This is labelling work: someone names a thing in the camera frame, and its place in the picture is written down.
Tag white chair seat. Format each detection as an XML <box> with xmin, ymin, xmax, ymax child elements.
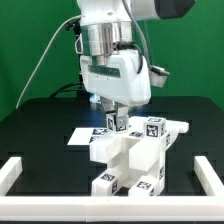
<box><xmin>107</xmin><ymin>158</ymin><xmax>165</xmax><ymax>191</ymax></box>

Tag white camera cable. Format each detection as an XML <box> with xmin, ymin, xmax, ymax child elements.
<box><xmin>15</xmin><ymin>14</ymin><xmax>83</xmax><ymax>110</ymax></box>

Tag white U-shaped fence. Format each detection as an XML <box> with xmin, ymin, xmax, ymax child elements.
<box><xmin>0</xmin><ymin>156</ymin><xmax>224</xmax><ymax>222</ymax></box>

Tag white tagged cube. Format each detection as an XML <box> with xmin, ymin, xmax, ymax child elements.
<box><xmin>106</xmin><ymin>113</ymin><xmax>128</xmax><ymax>133</ymax></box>
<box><xmin>144</xmin><ymin>117</ymin><xmax>166</xmax><ymax>138</ymax></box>

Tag white chair back frame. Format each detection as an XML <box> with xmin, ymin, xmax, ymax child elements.
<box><xmin>89</xmin><ymin>116</ymin><xmax>189</xmax><ymax>172</ymax></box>

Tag black cables at base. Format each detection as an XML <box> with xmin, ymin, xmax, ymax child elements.
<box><xmin>48</xmin><ymin>81</ymin><xmax>88</xmax><ymax>99</ymax></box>

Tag black camera stand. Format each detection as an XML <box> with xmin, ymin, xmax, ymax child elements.
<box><xmin>65</xmin><ymin>19</ymin><xmax>83</xmax><ymax>82</ymax></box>

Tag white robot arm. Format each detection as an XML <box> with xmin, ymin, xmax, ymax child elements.
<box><xmin>76</xmin><ymin>0</ymin><xmax>196</xmax><ymax>128</ymax></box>

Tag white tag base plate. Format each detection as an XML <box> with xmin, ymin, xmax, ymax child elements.
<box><xmin>68</xmin><ymin>128</ymin><xmax>107</xmax><ymax>145</ymax></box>

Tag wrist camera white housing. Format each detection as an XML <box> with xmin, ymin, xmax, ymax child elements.
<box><xmin>150</xmin><ymin>65</ymin><xmax>170</xmax><ymax>88</ymax></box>

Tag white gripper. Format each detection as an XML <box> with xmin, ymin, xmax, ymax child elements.
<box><xmin>80</xmin><ymin>50</ymin><xmax>151</xmax><ymax>127</ymax></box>

